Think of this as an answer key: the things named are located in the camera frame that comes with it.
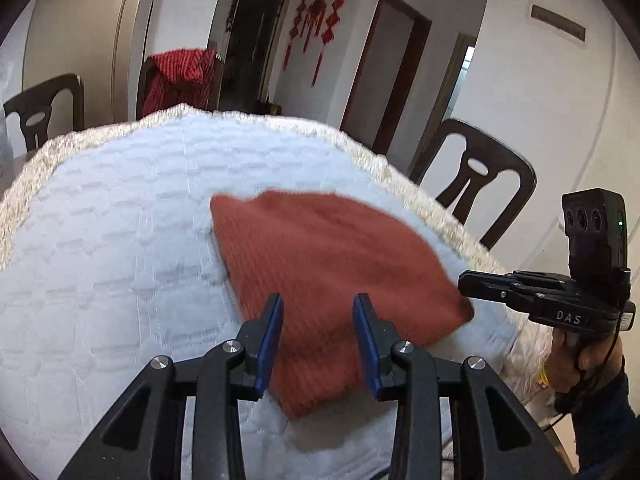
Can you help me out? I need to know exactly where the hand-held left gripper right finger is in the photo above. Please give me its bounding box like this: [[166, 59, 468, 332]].
[[351, 292, 583, 480]]

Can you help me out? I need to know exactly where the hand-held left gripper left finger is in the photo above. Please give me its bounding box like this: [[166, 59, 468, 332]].
[[57, 292, 285, 480]]

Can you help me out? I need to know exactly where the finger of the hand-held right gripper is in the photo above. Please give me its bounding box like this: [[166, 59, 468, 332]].
[[457, 270, 576, 311]]

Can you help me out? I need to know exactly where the rust knit sweater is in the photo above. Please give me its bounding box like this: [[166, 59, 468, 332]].
[[209, 189, 475, 420]]

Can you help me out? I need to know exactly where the person's right forearm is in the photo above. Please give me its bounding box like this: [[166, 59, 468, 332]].
[[555, 360, 640, 472]]

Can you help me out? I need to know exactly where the person's right hand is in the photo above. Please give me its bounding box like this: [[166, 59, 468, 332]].
[[547, 331, 626, 393]]

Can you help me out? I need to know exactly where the dark wooden chair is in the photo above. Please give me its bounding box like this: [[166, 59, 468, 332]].
[[136, 42, 223, 121], [2, 73, 86, 153], [407, 118, 538, 251]]

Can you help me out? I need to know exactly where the white fringed table cover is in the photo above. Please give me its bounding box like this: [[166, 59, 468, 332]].
[[0, 102, 556, 480]]

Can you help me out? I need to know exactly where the grey door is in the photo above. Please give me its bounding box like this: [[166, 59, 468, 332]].
[[407, 32, 478, 176]]

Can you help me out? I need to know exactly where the brown wooden door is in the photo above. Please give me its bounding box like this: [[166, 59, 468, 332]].
[[340, 0, 433, 156]]

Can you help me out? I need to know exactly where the red knit garment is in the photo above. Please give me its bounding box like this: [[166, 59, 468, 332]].
[[141, 49, 216, 120]]

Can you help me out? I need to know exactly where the dark open doorway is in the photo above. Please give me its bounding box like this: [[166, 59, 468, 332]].
[[220, 0, 292, 113]]

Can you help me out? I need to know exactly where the beige sliding door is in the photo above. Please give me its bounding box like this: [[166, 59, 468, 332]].
[[22, 0, 168, 123]]

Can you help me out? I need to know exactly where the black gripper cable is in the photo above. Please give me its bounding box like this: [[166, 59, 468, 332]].
[[540, 267, 632, 431]]

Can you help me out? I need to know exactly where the grey wall-mounted box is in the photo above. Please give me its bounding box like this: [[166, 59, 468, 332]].
[[531, 4, 587, 43]]

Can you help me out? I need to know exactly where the red knot wall decoration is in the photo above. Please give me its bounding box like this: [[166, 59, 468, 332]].
[[282, 0, 308, 73], [320, 0, 351, 51], [302, 0, 328, 88]]

